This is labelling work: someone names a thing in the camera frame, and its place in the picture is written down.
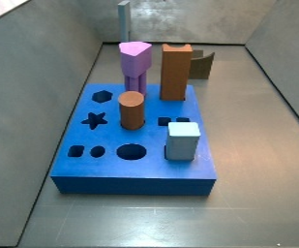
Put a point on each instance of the blue shape sorter board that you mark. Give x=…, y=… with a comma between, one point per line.
x=108, y=160

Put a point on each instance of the tall brown notched block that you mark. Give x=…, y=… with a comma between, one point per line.
x=176, y=72

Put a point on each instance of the brown cylinder block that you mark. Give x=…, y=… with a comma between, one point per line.
x=132, y=108

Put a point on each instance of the purple pentagon block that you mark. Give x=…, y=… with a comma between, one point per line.
x=136, y=62

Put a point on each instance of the light blue square-circle object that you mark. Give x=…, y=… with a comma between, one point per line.
x=125, y=20

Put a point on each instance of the dark curved stand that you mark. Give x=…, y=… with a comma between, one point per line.
x=201, y=65

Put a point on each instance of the light blue square block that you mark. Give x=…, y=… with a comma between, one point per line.
x=184, y=135

